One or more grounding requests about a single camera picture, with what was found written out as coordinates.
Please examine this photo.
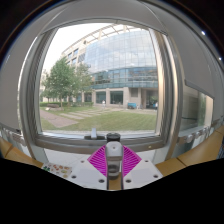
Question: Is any small white charger block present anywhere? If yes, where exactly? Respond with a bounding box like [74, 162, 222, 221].
[105, 140, 124, 181]

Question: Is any grey window frame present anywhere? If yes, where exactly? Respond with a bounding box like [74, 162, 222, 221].
[18, 16, 188, 161]

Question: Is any dark window handle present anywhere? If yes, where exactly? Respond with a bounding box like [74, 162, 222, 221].
[83, 128, 106, 141]

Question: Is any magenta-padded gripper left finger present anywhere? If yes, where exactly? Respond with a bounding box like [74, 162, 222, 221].
[65, 144, 108, 191]

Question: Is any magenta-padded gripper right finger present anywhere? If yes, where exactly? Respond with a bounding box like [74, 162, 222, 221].
[121, 145, 164, 191]

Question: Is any white ribbed wall rail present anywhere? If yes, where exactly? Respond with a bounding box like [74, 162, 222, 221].
[0, 125, 27, 145]
[177, 124, 218, 145]

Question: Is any sticker sheet with food stickers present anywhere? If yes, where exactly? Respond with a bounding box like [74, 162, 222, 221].
[41, 162, 73, 179]

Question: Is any glass-fronted building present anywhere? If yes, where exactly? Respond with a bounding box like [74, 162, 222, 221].
[61, 23, 159, 109]

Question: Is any green tree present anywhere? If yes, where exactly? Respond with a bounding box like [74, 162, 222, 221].
[41, 56, 94, 104]

